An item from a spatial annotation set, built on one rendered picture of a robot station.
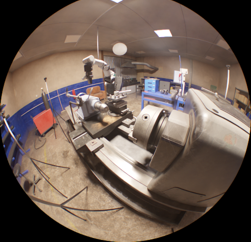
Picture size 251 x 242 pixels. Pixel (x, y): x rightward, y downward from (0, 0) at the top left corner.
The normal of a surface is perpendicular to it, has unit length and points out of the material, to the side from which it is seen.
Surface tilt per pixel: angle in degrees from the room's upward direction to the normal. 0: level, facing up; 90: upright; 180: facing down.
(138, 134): 76
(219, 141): 53
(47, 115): 90
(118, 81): 81
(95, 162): 0
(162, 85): 90
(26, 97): 90
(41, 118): 90
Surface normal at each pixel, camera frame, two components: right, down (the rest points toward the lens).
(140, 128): -0.59, -0.09
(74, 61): 0.75, 0.30
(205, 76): -0.65, 0.40
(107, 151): -0.04, -0.86
